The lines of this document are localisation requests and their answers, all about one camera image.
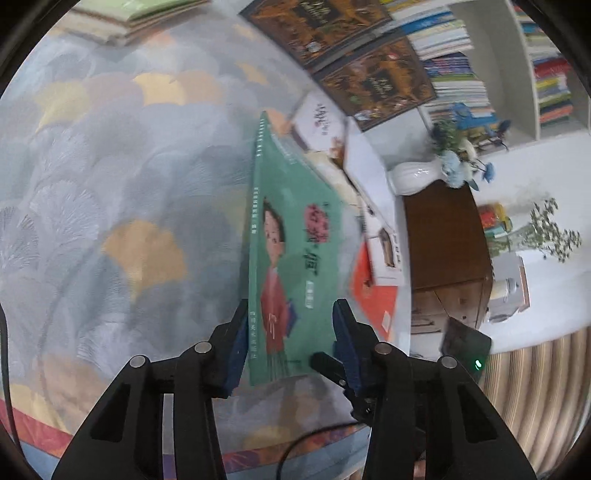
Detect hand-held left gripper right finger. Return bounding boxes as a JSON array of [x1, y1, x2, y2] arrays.
[[332, 298, 539, 480]]

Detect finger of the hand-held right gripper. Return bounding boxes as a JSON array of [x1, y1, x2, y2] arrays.
[[310, 352, 377, 423]]

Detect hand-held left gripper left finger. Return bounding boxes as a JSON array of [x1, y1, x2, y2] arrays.
[[51, 299, 250, 480]]

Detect red book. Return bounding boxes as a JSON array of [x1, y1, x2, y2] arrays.
[[348, 240, 400, 335]]

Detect green book with red-robed figure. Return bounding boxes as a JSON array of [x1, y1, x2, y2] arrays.
[[247, 111, 358, 386]]

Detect white book with green-robed figure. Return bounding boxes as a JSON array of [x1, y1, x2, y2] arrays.
[[344, 131, 398, 232]]

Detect pile of books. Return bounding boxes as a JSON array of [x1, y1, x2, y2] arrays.
[[60, 0, 208, 47]]

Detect white appliance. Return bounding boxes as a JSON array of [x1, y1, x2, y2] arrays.
[[487, 254, 532, 324]]

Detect striped rug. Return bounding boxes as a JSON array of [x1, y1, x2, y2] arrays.
[[480, 318, 591, 476]]

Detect white book with brown picture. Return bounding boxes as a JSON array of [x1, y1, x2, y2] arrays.
[[360, 203, 407, 287]]

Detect brown wooden cabinet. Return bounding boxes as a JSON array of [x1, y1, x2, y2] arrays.
[[402, 182, 495, 333]]

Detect colourful small containers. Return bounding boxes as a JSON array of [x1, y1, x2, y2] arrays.
[[478, 203, 515, 241]]

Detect green sprigs in glass vase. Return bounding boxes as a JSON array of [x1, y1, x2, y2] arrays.
[[505, 198, 583, 264]]

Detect white ribbed vase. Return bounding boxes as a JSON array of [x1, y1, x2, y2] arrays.
[[387, 154, 446, 197]]

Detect blue and white flowers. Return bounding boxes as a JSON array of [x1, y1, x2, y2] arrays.
[[429, 104, 513, 190]]

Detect ginkgo leaf print tablecloth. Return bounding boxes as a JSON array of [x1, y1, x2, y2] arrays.
[[0, 0, 416, 476]]

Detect white book with orange running figure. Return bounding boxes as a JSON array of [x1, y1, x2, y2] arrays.
[[291, 90, 349, 155]]

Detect dark ornate gold-patterned book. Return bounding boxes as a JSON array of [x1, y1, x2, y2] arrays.
[[238, 0, 393, 70], [318, 37, 437, 132]]

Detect white bookshelf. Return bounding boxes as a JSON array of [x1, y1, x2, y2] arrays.
[[383, 0, 591, 144]]

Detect black cable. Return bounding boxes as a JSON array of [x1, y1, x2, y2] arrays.
[[0, 300, 24, 457], [277, 418, 370, 480]]

